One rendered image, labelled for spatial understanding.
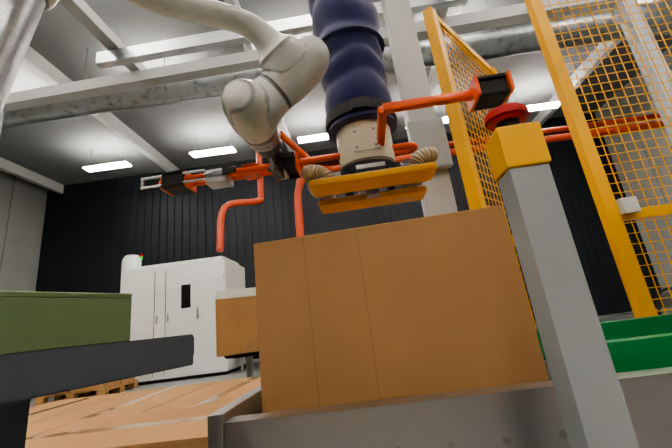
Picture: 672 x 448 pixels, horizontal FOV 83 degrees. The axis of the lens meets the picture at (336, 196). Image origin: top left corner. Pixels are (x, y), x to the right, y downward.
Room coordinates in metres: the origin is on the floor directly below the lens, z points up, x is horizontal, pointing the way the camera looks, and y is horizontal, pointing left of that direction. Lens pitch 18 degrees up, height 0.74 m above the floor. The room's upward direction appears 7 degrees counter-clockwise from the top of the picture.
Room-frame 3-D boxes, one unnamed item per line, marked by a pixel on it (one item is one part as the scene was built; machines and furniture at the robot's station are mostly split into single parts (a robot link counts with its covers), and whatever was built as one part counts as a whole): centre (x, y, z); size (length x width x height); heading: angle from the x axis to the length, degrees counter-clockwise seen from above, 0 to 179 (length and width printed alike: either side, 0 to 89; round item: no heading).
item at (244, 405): (1.11, 0.24, 0.58); 0.70 x 0.03 x 0.06; 176
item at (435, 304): (1.08, -0.10, 0.75); 0.60 x 0.40 x 0.40; 83
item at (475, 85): (0.80, -0.40, 1.22); 0.09 x 0.08 x 0.05; 177
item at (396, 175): (0.98, -0.10, 1.11); 0.34 x 0.10 x 0.05; 87
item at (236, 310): (2.86, 0.75, 0.82); 0.60 x 0.40 x 0.40; 15
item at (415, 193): (1.17, -0.11, 1.11); 0.34 x 0.10 x 0.05; 87
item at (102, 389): (7.40, 4.84, 0.45); 1.21 x 1.02 x 0.90; 89
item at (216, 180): (1.10, 0.36, 1.21); 0.07 x 0.07 x 0.04; 87
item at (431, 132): (1.97, -0.56, 1.62); 0.20 x 0.05 x 0.30; 86
